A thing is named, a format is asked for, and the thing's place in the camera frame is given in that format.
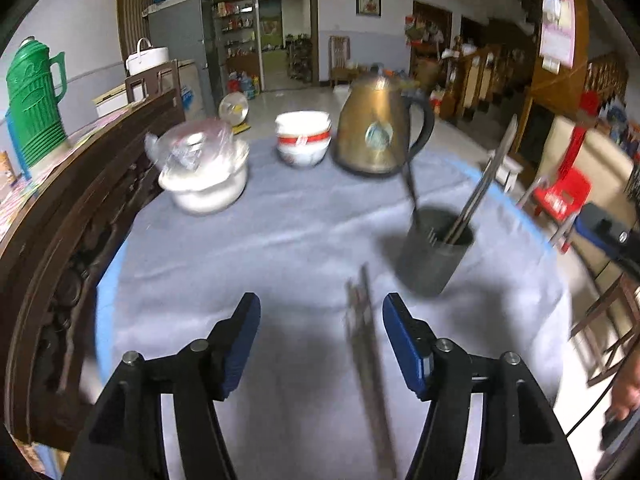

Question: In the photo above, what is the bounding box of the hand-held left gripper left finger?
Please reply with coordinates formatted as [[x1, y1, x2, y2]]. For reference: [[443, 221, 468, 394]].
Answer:
[[62, 291, 262, 480]]

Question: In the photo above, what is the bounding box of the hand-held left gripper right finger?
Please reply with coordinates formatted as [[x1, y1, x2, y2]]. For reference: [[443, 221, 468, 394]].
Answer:
[[382, 292, 583, 480]]

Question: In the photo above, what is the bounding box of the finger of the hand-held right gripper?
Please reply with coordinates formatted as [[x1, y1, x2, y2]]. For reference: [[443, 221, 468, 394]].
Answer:
[[574, 202, 640, 277]]

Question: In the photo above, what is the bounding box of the single metal chopstick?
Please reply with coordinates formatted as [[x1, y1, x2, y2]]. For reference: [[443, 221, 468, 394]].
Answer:
[[361, 264, 399, 478]]

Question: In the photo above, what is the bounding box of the dark utensil holder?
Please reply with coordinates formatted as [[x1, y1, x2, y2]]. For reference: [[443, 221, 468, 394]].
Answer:
[[395, 206, 475, 297]]

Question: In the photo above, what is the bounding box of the bunch of chopsticks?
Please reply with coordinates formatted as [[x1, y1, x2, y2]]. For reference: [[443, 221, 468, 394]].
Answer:
[[401, 114, 518, 246]]

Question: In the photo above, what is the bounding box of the person's right hand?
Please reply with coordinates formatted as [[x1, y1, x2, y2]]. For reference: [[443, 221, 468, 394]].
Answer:
[[609, 355, 640, 422]]

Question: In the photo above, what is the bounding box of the red plastic chair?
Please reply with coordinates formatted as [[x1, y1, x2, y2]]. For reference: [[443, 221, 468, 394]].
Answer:
[[517, 162, 593, 253]]

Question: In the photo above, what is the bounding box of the beige armchair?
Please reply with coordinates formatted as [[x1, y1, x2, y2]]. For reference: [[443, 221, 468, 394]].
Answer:
[[542, 115, 640, 281]]

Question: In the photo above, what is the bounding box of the wooden folding chair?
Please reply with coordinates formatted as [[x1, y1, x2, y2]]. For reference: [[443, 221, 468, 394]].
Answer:
[[570, 274, 640, 387]]

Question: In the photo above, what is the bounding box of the red cloth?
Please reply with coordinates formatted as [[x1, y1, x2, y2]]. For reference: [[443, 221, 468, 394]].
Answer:
[[560, 91, 601, 177]]

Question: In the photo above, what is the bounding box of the blue table cover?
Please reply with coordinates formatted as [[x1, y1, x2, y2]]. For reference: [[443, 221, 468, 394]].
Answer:
[[94, 157, 556, 396]]

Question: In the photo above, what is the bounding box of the small white stool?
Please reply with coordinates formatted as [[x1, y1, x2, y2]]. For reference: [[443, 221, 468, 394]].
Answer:
[[487, 152, 523, 193]]

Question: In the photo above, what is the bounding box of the grey tablecloth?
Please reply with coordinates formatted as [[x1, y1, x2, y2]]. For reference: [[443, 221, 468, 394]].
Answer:
[[95, 132, 573, 480]]

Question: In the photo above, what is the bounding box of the white pot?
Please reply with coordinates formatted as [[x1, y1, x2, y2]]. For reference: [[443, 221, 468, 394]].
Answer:
[[157, 142, 250, 216]]

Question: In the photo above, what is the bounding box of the wooden staircase railing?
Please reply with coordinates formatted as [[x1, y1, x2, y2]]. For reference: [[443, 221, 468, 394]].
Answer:
[[440, 42, 532, 122]]

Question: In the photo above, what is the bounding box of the red banded white bowl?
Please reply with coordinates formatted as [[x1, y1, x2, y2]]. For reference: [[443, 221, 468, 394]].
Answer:
[[276, 131, 332, 170]]

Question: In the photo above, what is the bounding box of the clear plastic bag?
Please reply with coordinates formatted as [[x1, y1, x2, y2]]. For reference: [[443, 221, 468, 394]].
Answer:
[[145, 117, 246, 182]]

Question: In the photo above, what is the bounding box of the carved wooden sideboard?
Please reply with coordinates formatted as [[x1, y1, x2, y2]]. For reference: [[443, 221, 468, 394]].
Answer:
[[0, 87, 187, 448]]

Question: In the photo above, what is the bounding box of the gold electric kettle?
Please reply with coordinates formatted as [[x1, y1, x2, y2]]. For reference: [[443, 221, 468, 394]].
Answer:
[[332, 72, 436, 177]]

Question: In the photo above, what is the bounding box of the small electric fan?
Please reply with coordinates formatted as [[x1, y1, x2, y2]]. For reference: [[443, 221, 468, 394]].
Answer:
[[218, 91, 251, 132]]

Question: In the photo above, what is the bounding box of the white chest freezer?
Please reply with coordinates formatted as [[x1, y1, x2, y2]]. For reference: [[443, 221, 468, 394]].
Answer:
[[176, 59, 202, 117]]

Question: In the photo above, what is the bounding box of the wooden door with decorations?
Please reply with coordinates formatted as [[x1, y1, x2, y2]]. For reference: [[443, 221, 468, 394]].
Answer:
[[411, 0, 454, 79]]

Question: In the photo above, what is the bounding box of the colourful patterned mat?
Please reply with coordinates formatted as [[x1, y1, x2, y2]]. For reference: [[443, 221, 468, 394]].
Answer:
[[0, 102, 147, 241]]

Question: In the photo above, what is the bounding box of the dark wooden chair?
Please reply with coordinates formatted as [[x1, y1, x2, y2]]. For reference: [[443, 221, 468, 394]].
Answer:
[[125, 59, 182, 107]]

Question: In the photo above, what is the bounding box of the orange container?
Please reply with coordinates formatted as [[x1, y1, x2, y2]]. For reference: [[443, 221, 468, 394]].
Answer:
[[0, 150, 18, 187]]

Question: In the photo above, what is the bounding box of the shoe rack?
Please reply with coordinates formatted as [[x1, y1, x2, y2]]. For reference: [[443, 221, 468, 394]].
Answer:
[[287, 35, 315, 82]]

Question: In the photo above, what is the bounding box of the light wooden chair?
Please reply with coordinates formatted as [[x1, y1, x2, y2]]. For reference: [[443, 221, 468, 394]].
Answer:
[[328, 35, 359, 87]]

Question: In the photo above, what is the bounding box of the shelf with goods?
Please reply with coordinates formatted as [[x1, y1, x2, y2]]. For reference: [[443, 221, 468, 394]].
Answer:
[[214, 0, 261, 92]]

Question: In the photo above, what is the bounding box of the green thermos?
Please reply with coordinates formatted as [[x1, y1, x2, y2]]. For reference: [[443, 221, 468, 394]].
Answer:
[[5, 36, 68, 170]]

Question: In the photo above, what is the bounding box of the grey refrigerator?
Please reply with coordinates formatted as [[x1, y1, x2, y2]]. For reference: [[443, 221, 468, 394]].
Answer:
[[147, 0, 224, 117]]

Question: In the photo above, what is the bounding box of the brown curtain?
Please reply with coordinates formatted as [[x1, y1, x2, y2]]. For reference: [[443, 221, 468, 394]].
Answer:
[[117, 0, 174, 67]]

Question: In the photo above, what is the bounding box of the black cable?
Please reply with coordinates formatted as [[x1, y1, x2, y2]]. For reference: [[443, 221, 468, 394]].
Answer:
[[564, 377, 621, 436]]

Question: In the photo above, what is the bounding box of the wall calendar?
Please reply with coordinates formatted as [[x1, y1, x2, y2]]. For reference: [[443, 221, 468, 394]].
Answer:
[[539, 0, 576, 70]]

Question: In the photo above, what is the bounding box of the white container with handle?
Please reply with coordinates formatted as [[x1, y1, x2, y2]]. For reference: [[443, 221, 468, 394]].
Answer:
[[125, 37, 170, 76]]

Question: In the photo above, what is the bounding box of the wooden doorway frame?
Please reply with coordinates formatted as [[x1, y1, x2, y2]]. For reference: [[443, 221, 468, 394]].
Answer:
[[212, 0, 320, 93]]

